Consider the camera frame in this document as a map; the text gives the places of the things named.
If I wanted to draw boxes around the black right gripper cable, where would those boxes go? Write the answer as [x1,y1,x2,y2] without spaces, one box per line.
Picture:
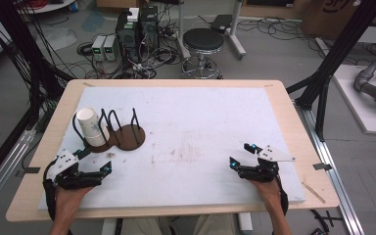
[274,175,290,217]

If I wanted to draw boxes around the white patterned paper cup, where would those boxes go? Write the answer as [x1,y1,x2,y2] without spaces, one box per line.
[75,107,111,148]

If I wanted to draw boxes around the round white side table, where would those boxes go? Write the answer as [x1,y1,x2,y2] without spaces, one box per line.
[19,0,76,15]

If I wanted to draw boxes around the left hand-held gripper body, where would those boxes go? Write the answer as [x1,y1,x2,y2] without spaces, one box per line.
[46,149,104,191]

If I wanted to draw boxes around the tangle of floor cables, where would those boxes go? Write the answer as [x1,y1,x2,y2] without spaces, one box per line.
[76,38,182,80]

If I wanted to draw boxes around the black round stool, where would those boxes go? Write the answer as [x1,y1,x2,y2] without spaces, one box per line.
[180,27,225,79]

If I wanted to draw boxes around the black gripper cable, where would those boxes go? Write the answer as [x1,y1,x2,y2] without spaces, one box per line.
[274,175,290,217]
[42,159,59,223]

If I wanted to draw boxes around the black computer tower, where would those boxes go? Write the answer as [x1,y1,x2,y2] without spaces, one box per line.
[115,7,142,64]
[139,5,160,51]

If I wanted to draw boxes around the brown cup rack with black loops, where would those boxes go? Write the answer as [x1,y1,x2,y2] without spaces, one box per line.
[71,107,147,154]

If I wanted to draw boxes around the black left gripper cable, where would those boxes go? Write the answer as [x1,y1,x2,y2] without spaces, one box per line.
[42,159,59,223]

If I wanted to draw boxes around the black metal frame post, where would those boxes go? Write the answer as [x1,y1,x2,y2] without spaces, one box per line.
[286,0,376,142]
[0,0,67,194]

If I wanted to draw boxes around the grey power supply unit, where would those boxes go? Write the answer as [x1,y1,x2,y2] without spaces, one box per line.
[103,34,119,63]
[91,34,108,62]

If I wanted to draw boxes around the person's left hand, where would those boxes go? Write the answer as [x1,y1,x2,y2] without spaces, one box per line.
[54,185,94,213]

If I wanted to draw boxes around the black flat device box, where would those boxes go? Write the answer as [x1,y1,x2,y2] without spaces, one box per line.
[210,14,234,34]

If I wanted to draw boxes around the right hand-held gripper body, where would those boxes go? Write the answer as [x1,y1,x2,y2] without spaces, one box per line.
[237,144,297,183]

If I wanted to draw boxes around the thin wooden stick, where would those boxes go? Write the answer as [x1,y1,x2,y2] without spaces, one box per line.
[301,181,327,205]

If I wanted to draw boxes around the person's right hand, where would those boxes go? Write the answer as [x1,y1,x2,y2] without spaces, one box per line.
[246,177,284,211]

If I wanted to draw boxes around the brown cardboard box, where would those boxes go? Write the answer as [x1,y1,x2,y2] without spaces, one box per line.
[301,0,376,41]

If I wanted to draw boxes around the white platform board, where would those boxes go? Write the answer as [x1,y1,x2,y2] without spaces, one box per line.
[332,64,376,136]

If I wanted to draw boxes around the aluminium rail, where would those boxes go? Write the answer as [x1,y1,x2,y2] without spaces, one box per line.
[294,100,366,235]
[0,128,37,218]

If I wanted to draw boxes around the white table mat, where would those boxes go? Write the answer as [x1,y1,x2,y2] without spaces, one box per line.
[37,85,306,211]

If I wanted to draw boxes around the person's legs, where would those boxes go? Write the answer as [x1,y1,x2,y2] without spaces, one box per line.
[122,214,240,235]

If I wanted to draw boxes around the white metal stand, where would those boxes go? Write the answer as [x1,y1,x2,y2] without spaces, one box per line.
[175,0,248,62]

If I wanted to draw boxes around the white table leg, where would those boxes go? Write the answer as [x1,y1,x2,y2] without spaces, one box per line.
[237,212,255,235]
[101,218,118,235]

